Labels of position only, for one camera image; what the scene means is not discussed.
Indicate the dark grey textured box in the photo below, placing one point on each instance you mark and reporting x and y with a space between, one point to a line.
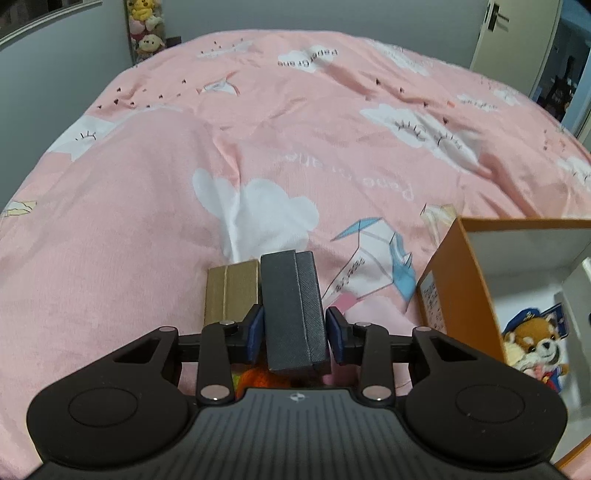
288 309

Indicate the orange crochet ball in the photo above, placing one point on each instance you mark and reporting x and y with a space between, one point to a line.
264 381

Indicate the column of plush toys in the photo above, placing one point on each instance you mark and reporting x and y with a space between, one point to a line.
145 27

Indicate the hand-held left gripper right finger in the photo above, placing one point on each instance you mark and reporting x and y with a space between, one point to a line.
333 338

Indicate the gold gift box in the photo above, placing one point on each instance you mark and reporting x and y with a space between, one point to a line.
231 295

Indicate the grey window frame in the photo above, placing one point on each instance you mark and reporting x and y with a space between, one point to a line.
41 21

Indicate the pink printed blanket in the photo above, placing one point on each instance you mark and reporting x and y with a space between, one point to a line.
184 175

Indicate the white rectangular object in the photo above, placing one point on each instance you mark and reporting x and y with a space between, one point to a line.
579 295

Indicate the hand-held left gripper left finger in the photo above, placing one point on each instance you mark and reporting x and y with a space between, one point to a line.
255 334

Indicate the cream door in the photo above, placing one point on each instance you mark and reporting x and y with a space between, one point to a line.
517 37

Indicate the orange cardboard box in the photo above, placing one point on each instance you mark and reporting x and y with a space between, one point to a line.
461 286

